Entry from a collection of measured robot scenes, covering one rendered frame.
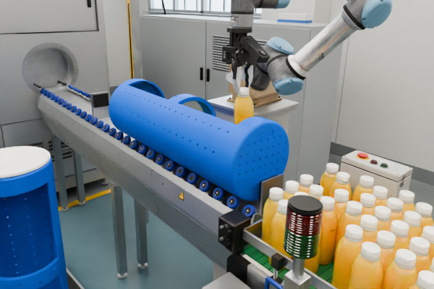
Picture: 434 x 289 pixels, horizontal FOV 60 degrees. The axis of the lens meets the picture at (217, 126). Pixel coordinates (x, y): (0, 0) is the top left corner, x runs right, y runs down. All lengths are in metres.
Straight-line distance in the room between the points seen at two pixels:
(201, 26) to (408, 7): 1.84
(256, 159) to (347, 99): 2.98
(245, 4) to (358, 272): 0.80
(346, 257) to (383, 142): 3.15
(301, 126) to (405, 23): 1.47
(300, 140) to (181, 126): 1.74
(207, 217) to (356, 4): 0.92
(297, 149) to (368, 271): 2.15
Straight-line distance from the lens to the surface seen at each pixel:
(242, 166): 1.20
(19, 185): 1.46
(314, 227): 0.70
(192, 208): 1.44
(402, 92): 3.92
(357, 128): 4.16
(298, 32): 2.86
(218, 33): 3.38
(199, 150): 1.28
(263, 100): 1.75
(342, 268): 1.01
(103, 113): 2.33
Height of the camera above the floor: 1.60
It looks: 18 degrees down
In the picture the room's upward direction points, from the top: 1 degrees clockwise
